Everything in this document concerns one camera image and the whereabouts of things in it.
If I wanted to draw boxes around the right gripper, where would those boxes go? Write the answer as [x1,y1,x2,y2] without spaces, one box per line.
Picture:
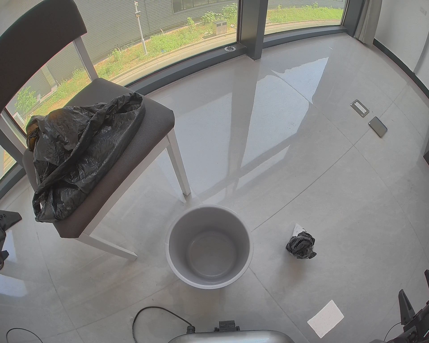
[385,269,429,343]

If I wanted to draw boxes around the black plastic bag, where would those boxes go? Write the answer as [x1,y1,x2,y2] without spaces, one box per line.
[26,92,147,223]

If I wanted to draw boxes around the black plastic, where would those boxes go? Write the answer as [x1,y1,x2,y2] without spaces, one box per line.
[286,232,318,260]

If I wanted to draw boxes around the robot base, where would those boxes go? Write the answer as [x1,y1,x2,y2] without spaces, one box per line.
[167,320,296,343]

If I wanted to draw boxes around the white trash bin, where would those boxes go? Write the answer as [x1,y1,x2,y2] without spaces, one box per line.
[165,205,254,289]

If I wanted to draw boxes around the grey chair with white legs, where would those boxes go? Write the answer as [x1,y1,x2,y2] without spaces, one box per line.
[0,0,192,261]

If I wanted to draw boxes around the grey curtain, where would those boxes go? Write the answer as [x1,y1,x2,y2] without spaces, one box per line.
[353,0,383,47]

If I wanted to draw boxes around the black cable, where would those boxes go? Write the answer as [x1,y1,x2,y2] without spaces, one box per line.
[383,322,403,343]
[132,306,196,343]
[6,327,44,343]

